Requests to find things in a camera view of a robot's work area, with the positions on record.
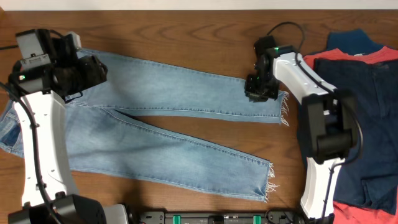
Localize light blue denim jeans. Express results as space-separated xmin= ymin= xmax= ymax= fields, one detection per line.
xmin=0 ymin=47 xmax=290 ymax=203

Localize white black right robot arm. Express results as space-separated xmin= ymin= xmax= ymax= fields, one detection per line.
xmin=244 ymin=35 xmax=363 ymax=223

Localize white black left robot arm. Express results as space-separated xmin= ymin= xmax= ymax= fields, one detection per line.
xmin=5 ymin=29 xmax=129 ymax=223

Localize navy and red t-shirt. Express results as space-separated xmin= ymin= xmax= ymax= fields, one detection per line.
xmin=305 ymin=29 xmax=397 ymax=223

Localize black rail with green clips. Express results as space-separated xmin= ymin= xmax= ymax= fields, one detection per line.
xmin=139 ymin=210 xmax=305 ymax=224

